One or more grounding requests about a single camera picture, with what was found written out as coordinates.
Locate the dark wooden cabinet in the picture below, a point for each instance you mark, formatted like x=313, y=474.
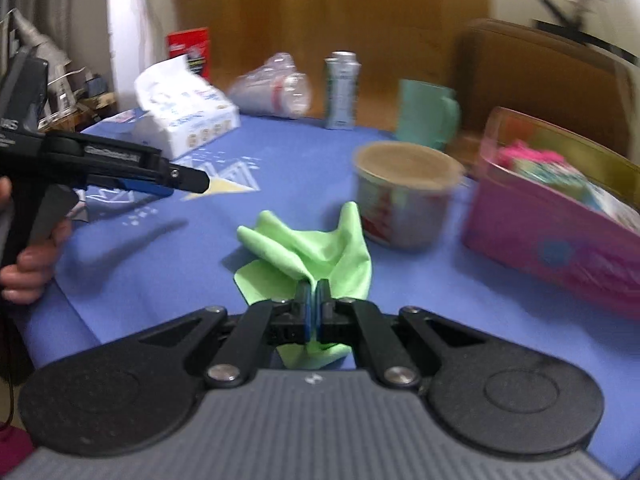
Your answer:
x=85, y=115

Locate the red snack box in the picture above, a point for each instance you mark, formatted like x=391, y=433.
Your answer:
x=187, y=45

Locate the blue patterned tablecloth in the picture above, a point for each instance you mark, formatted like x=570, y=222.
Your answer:
x=150, y=260

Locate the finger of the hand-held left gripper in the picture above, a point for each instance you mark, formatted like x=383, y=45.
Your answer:
x=110, y=152
x=145, y=187

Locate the magenta garment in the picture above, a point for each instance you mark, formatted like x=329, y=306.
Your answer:
x=12, y=455

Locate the pink storage box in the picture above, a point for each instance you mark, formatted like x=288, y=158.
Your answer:
x=525, y=235

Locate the wooden chair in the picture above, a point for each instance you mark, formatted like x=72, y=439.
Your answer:
x=530, y=75

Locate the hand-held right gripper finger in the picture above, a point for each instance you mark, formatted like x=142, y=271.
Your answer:
x=316, y=320
x=306, y=310

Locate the green drink carton white cap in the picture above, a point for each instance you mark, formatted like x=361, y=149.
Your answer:
x=342, y=95

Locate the black metal frame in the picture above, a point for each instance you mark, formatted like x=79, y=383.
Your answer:
x=575, y=30

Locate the person's left hand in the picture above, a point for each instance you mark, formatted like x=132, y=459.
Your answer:
x=30, y=275

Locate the green microfibre cloth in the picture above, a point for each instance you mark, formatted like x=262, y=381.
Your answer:
x=320, y=255

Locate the green plastic mug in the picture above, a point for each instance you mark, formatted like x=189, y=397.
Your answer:
x=420, y=115

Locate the white tissue pack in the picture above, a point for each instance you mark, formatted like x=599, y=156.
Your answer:
x=185, y=120

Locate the pink fluffy cloth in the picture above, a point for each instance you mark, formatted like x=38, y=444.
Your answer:
x=527, y=154

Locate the grey patterned cloth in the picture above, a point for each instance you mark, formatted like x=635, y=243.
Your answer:
x=45, y=45

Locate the instant noodle cup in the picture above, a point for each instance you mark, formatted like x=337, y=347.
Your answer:
x=400, y=210

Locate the large wooden panel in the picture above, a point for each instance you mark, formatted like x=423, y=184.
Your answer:
x=375, y=10

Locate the bagged stack of plastic cups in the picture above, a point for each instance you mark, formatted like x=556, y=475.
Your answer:
x=270, y=95

